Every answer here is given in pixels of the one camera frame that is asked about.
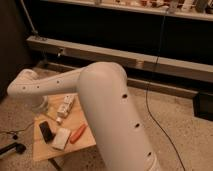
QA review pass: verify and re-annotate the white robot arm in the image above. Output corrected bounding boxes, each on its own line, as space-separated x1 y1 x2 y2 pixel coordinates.
7 62 162 171

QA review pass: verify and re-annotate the orange carrot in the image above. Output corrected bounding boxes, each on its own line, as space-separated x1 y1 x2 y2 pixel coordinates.
70 124 87 144

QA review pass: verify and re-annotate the wooden table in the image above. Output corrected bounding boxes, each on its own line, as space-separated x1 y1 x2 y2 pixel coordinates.
33 94 96 162

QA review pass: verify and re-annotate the white paper cup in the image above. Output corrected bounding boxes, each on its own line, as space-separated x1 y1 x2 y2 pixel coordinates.
33 96 48 113

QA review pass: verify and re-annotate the white rectangular box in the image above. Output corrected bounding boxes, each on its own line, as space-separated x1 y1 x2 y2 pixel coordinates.
52 128 71 150

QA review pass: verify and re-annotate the black smartphone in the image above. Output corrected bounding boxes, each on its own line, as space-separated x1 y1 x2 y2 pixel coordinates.
39 121 54 143

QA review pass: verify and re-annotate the black cylindrical floor object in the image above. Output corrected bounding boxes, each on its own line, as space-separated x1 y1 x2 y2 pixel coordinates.
0 142 26 155

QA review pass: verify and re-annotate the upper shelf with items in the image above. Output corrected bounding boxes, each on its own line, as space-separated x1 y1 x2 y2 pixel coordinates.
42 0 213 22

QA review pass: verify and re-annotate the black hanging cable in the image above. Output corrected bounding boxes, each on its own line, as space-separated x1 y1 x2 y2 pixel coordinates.
145 7 186 171

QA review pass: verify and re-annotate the metal shelf rail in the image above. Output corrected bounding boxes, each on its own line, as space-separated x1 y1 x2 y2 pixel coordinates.
27 36 213 83

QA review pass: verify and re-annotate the black floor cable with plug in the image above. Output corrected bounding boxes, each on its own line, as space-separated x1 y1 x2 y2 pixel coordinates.
0 121 35 141

